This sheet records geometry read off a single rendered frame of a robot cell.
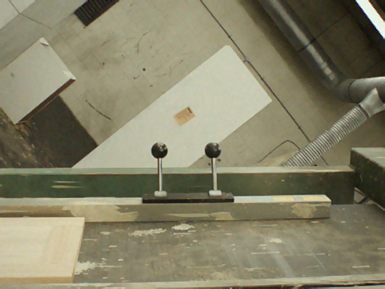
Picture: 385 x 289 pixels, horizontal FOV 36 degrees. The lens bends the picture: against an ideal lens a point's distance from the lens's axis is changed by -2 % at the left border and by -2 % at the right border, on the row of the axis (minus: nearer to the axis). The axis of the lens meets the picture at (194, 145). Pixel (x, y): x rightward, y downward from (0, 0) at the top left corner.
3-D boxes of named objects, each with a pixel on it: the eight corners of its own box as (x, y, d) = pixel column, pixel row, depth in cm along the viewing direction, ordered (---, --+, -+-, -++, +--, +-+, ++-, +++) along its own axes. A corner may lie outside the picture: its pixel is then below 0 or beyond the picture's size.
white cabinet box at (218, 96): (46, 189, 552) (223, 48, 544) (86, 238, 556) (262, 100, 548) (30, 201, 491) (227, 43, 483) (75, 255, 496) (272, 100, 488)
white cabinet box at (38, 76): (-8, 80, 644) (43, 38, 641) (25, 122, 648) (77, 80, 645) (-21, 79, 598) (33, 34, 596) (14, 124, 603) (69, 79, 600)
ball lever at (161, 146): (151, 203, 134) (150, 145, 138) (168, 202, 135) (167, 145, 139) (152, 199, 131) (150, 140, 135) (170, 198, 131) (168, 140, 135)
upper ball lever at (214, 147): (205, 202, 135) (203, 144, 140) (222, 201, 136) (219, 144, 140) (207, 198, 132) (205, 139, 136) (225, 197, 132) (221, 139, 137)
